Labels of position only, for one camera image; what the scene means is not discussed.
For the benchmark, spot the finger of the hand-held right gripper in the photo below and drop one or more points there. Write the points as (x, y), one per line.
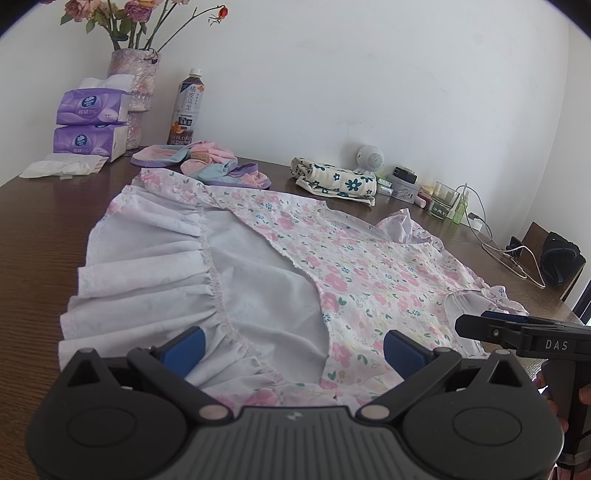
(503, 316)
(475, 327)

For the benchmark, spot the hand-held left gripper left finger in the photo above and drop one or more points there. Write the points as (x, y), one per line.
(184, 350)

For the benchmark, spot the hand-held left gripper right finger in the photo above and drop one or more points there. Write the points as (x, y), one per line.
(406, 353)

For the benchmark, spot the pink floral dress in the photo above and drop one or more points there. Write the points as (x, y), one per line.
(369, 277)

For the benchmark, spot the person's right hand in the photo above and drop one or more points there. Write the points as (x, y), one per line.
(542, 383)

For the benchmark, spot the black phone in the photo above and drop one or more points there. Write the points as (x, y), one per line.
(519, 247)

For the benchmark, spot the black bag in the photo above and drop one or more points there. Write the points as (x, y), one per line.
(558, 258)

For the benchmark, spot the wooden chair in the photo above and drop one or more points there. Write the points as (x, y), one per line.
(535, 235)

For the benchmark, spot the white charger plug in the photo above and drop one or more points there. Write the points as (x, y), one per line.
(476, 221)

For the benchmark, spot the green spray bottle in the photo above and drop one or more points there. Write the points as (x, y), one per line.
(459, 212)

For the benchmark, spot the clear drinking glass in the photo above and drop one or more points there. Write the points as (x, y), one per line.
(443, 205)

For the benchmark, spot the small pink white tube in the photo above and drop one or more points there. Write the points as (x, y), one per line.
(421, 200)

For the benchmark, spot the grey printed tin box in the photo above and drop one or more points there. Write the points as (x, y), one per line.
(406, 191)

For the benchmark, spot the black power adapter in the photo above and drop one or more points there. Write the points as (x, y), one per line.
(405, 175)

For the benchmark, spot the small green white box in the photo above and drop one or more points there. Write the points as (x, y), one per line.
(383, 184)

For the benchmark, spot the folded cream teal-flower garment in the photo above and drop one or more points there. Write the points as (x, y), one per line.
(341, 182)

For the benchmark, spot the pastel pink blue purple garment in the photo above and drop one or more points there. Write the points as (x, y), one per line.
(217, 170)

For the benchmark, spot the white robot-shaped speaker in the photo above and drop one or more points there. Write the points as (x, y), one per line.
(371, 157)

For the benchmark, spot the crumpled white tissue wrapper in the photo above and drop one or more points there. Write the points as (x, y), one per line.
(51, 168)

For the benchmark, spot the tea bottle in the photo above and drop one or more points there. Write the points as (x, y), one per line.
(187, 110)

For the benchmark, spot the opened purple tissue pack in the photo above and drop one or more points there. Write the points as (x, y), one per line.
(87, 106)

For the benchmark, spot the pink mottled vase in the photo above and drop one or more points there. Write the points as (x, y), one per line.
(138, 74)

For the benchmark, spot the dried rose bouquet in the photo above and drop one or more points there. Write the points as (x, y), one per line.
(136, 11)

